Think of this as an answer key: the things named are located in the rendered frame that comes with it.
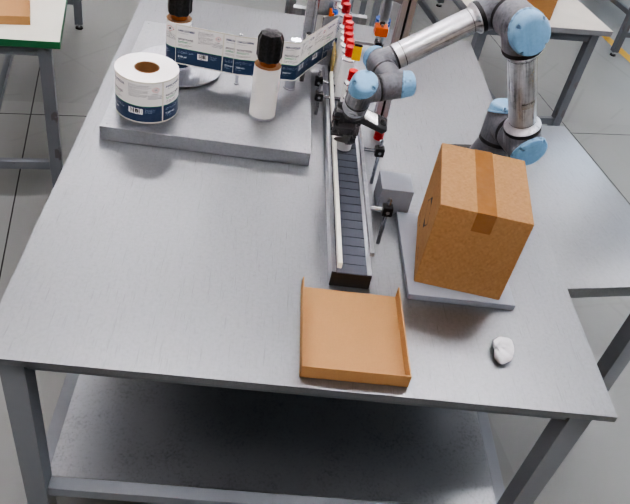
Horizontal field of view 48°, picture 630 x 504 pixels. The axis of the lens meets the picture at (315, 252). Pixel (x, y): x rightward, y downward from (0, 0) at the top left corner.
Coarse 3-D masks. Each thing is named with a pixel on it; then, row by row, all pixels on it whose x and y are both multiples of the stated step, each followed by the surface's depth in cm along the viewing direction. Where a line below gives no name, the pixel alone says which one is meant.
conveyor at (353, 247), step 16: (352, 144) 234; (352, 160) 227; (352, 176) 220; (352, 192) 213; (352, 208) 207; (352, 224) 202; (352, 240) 196; (336, 256) 190; (352, 256) 191; (352, 272) 186
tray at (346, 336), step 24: (312, 288) 186; (312, 312) 179; (336, 312) 181; (360, 312) 182; (384, 312) 183; (312, 336) 173; (336, 336) 174; (360, 336) 176; (384, 336) 177; (312, 360) 167; (336, 360) 169; (360, 360) 170; (384, 360) 171; (408, 360) 167; (384, 384) 166; (408, 384) 166
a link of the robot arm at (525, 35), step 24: (504, 0) 197; (504, 24) 195; (528, 24) 190; (504, 48) 199; (528, 48) 194; (528, 72) 203; (528, 96) 209; (528, 120) 216; (504, 144) 227; (528, 144) 219
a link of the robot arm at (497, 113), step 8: (496, 104) 231; (504, 104) 231; (488, 112) 235; (496, 112) 231; (504, 112) 229; (488, 120) 235; (496, 120) 231; (504, 120) 229; (488, 128) 235; (496, 128) 231; (488, 136) 237; (496, 136) 231; (496, 144) 237
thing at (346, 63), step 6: (348, 48) 242; (348, 54) 243; (342, 60) 245; (348, 60) 244; (354, 60) 245; (342, 66) 246; (348, 66) 245; (342, 72) 247; (348, 72) 247; (342, 78) 248; (336, 84) 252; (342, 84) 250; (336, 90) 253; (336, 96) 254
